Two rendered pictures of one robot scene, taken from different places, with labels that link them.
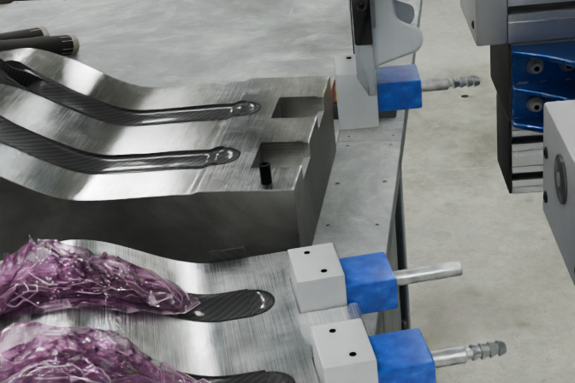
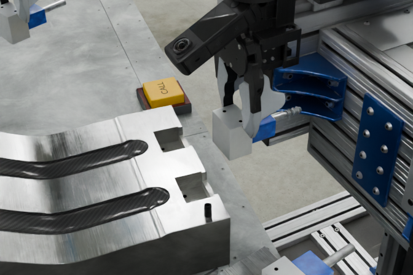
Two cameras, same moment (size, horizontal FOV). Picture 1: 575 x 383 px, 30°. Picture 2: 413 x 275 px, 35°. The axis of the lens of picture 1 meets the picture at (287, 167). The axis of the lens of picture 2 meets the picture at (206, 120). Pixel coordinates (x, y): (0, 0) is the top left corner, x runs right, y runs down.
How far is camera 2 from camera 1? 48 cm
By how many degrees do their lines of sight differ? 28
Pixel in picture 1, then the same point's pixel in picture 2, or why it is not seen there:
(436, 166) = not seen: hidden behind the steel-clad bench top
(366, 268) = (311, 267)
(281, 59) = (77, 71)
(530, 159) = (279, 125)
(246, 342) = not seen: outside the picture
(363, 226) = (235, 209)
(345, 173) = not seen: hidden behind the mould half
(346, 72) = (234, 126)
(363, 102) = (244, 141)
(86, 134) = (37, 196)
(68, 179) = (57, 244)
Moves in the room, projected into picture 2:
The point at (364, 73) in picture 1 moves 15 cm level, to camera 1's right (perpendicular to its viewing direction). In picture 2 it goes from (253, 127) to (342, 93)
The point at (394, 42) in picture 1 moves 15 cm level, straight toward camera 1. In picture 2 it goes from (270, 105) to (333, 175)
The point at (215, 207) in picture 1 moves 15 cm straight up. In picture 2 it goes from (177, 240) to (172, 147)
